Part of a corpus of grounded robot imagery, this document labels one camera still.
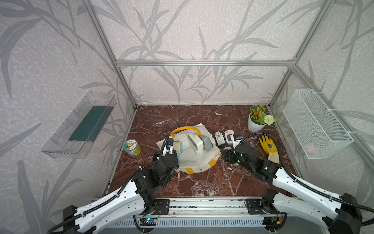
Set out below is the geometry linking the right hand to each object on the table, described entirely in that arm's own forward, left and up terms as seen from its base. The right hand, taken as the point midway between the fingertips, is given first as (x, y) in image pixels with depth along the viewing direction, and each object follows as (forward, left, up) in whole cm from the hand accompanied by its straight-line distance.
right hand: (224, 148), depth 78 cm
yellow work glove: (+7, -32, -14) cm, 36 cm away
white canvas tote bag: (-3, +20, -12) cm, 23 cm away
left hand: (-1, +30, +7) cm, 31 cm away
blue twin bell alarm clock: (+2, +26, -10) cm, 28 cm away
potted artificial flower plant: (+22, -25, -2) cm, 34 cm away
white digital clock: (+6, +16, -5) cm, 18 cm away
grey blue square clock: (+6, +9, -3) cm, 11 cm away
